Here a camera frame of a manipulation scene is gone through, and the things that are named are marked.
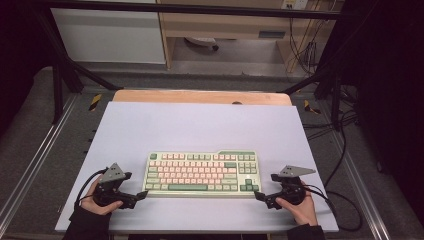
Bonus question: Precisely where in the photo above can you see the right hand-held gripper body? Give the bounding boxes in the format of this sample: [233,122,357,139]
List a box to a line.
[265,165,317,210]

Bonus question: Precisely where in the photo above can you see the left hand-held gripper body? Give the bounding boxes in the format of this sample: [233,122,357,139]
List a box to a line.
[92,162,136,210]

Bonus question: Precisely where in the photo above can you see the cream pink green keyboard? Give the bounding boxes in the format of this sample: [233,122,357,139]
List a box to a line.
[142,149,263,199]

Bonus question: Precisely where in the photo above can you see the person's right hand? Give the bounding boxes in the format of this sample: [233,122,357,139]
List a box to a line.
[275,181,318,227]

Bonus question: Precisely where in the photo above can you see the person's left hand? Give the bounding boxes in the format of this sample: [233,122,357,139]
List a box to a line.
[79,176,124,216]

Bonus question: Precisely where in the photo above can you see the yellow black striped tape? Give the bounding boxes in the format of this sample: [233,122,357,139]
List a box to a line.
[87,93,103,112]
[302,99,322,116]

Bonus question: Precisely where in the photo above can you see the pale lavender board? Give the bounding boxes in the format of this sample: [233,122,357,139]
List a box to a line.
[54,101,340,234]

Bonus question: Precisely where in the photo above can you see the wooden table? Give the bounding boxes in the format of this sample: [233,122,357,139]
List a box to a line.
[112,89,293,107]

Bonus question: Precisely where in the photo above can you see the white cabinet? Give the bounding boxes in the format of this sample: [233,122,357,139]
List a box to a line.
[50,0,167,65]

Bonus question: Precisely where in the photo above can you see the black curtain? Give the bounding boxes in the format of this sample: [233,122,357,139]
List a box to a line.
[343,0,424,218]
[0,0,52,138]

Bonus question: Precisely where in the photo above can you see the office chair base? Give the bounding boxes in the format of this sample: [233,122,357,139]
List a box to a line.
[183,36,220,52]

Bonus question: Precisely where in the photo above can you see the light wooden desk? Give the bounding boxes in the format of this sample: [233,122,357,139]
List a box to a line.
[156,0,345,73]

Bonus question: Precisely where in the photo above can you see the white power strip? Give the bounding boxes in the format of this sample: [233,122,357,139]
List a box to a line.
[281,0,310,11]

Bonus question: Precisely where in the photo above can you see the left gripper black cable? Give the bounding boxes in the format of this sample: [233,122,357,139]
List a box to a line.
[73,168,109,210]

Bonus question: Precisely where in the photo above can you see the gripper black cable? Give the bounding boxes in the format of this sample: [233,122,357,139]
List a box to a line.
[73,168,109,210]
[300,183,363,233]

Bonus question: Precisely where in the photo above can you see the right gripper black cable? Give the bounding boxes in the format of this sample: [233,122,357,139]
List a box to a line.
[300,183,363,233]

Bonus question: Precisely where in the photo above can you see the aluminium rail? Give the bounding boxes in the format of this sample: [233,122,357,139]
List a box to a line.
[0,94,80,228]
[328,129,392,240]

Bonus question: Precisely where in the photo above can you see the black floor cables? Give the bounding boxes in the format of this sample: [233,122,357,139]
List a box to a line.
[301,84,360,142]

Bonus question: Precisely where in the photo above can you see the black frame leg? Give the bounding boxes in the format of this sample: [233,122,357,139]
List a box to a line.
[280,0,384,132]
[32,6,125,126]

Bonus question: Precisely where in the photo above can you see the hanging cable bundle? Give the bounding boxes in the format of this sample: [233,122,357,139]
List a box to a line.
[287,15,322,77]

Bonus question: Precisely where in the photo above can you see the black frame crossbar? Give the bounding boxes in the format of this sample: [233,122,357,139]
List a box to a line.
[33,0,348,21]

